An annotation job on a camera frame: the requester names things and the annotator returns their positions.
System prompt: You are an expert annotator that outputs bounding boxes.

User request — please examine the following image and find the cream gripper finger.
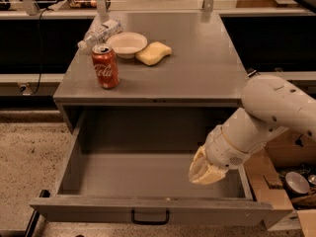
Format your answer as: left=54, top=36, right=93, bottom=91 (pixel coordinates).
left=189, top=146, right=208, bottom=181
left=189, top=164, right=227, bottom=185

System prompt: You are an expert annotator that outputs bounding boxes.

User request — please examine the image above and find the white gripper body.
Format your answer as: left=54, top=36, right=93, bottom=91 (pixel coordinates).
left=204, top=125, right=250, bottom=169

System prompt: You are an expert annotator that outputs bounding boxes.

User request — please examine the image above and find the grey top drawer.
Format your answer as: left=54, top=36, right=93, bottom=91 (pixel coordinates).
left=29, top=109, right=275, bottom=227

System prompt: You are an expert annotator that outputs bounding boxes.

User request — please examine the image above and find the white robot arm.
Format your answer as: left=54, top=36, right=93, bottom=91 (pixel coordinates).
left=189, top=74, right=316, bottom=185

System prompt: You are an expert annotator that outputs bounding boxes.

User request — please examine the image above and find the grey drawer cabinet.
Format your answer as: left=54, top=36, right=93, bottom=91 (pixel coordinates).
left=52, top=11, right=251, bottom=133

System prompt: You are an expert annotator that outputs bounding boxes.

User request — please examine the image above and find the cardboard box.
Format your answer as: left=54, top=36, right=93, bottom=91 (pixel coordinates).
left=244, top=130, right=316, bottom=237

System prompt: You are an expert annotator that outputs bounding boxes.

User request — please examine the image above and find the metal bowl in box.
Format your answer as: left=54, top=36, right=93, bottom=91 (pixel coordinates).
left=285, top=172, right=310, bottom=195

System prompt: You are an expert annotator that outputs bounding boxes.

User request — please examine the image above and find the yellow sponge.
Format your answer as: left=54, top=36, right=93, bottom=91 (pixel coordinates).
left=135, top=41, right=172, bottom=66

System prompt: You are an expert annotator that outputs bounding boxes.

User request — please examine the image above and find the red cola can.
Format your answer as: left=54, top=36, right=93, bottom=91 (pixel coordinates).
left=91, top=43, right=119, bottom=89

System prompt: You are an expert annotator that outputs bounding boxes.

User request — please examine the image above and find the white bowl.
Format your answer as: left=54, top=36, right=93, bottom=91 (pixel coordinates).
left=107, top=32, right=147, bottom=59

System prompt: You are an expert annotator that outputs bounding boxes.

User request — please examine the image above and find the clear plastic water bottle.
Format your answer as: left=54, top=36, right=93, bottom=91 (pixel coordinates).
left=77, top=19, right=123, bottom=49

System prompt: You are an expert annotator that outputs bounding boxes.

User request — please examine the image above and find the black bar on floor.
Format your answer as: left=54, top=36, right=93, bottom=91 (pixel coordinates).
left=24, top=189, right=52, bottom=237

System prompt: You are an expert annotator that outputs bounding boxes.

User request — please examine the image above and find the black power cable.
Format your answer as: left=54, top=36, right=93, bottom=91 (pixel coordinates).
left=31, top=7, right=53, bottom=96

